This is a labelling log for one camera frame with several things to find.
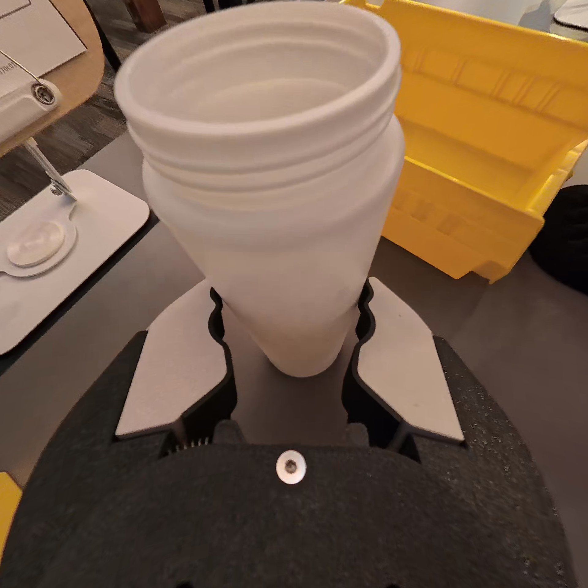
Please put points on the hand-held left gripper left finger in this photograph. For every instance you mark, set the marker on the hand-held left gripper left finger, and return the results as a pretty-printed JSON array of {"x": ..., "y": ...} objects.
[{"x": 172, "y": 381}]

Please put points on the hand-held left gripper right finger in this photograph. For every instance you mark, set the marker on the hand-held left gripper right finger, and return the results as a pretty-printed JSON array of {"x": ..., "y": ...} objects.
[{"x": 406, "y": 381}]

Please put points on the white plastic bottle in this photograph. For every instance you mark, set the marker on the white plastic bottle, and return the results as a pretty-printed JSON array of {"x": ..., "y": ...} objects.
[{"x": 262, "y": 206}]

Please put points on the yellow plastic bin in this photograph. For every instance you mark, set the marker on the yellow plastic bin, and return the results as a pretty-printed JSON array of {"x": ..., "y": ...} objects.
[
  {"x": 482, "y": 160},
  {"x": 9, "y": 500}
]

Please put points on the white stand base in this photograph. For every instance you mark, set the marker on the white stand base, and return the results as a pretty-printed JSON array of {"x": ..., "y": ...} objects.
[{"x": 92, "y": 220}]

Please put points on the black wrist rest pad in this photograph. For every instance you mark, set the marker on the black wrist rest pad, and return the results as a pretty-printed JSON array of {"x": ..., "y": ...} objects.
[{"x": 562, "y": 239}]

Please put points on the wooden document board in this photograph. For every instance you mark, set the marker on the wooden document board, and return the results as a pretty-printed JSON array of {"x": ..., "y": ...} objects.
[{"x": 89, "y": 69}]

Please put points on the printed instruction sheet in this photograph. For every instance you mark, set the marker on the printed instruction sheet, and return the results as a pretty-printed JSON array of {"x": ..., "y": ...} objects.
[{"x": 36, "y": 41}]

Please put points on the brown wooden post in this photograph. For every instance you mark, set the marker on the brown wooden post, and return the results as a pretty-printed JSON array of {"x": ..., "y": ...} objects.
[{"x": 144, "y": 13}]

